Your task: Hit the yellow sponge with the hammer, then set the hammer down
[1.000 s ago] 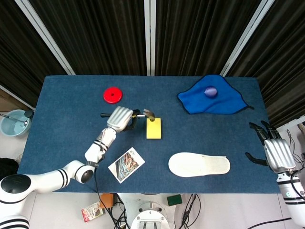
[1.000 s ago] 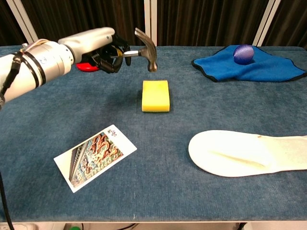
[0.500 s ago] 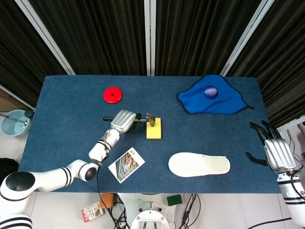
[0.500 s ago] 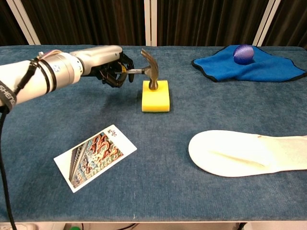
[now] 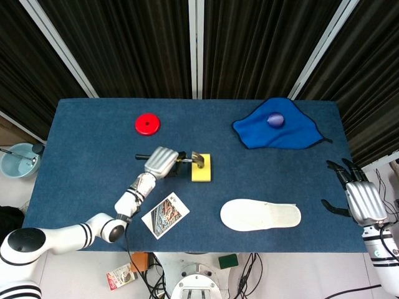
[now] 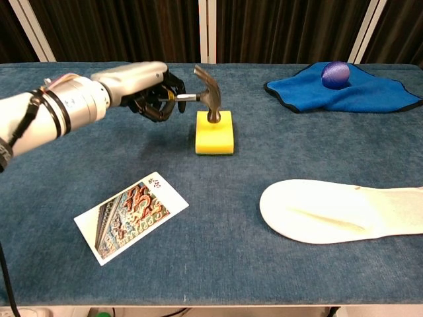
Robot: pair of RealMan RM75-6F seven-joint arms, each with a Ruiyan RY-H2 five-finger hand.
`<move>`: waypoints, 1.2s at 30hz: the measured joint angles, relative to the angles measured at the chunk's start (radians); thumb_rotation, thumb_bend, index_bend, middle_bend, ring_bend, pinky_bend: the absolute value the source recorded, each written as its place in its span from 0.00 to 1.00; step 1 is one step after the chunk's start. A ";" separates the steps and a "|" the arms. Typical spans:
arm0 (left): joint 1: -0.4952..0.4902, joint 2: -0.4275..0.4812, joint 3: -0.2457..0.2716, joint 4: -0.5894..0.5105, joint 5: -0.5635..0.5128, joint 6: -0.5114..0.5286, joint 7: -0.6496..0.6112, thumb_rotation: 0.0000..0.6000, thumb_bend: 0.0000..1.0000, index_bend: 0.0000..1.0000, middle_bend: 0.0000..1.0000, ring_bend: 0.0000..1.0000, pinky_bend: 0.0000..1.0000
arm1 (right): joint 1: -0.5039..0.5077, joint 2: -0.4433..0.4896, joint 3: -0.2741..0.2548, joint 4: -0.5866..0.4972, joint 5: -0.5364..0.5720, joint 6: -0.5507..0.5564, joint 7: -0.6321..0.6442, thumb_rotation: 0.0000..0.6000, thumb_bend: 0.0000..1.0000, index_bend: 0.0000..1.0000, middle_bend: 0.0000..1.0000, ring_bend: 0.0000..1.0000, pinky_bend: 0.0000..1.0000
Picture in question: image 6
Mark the blue table cover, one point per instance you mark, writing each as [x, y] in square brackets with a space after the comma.
[211, 198]

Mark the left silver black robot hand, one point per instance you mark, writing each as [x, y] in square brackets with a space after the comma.
[145, 89]

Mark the white curtain frame post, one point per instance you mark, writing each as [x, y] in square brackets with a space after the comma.
[365, 31]
[31, 29]
[208, 31]

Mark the yellow sponge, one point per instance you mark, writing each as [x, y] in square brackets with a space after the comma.
[215, 137]

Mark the blue cloth black trim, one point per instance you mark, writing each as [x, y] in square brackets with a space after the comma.
[340, 92]

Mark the purple egg-shaped ball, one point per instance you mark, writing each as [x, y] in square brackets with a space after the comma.
[335, 75]

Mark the dragon picture postcard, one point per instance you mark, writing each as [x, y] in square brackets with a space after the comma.
[132, 216]

